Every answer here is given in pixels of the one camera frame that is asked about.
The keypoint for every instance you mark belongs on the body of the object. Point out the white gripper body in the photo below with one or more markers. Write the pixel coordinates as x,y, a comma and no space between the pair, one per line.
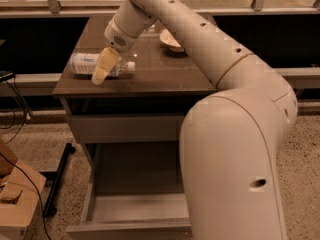
119,39

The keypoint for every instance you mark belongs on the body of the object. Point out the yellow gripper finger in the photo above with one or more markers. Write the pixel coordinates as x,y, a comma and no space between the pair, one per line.
107,59

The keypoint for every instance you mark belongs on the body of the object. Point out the blue plastic water bottle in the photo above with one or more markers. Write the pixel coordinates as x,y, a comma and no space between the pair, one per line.
85,63

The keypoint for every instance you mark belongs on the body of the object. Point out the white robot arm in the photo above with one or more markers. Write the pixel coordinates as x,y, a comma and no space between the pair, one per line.
228,140

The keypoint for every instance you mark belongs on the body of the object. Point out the grey drawer cabinet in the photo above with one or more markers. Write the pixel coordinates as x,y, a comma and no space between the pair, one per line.
164,83

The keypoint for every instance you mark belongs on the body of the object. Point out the closed grey upper drawer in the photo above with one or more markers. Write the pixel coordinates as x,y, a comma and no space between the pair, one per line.
123,129

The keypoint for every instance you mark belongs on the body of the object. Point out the open grey bottom drawer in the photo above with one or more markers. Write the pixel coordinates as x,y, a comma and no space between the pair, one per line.
134,192

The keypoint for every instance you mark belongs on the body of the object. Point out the white paper bowl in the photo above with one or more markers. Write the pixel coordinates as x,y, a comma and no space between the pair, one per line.
170,42

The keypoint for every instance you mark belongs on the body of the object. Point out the black device on left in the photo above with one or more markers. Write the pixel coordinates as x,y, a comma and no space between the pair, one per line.
6,75

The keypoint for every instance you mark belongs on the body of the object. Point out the cardboard box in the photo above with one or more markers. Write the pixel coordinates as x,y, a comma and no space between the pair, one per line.
20,186

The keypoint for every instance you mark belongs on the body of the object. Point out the black metal floor bar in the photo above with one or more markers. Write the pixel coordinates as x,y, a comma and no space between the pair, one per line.
55,177

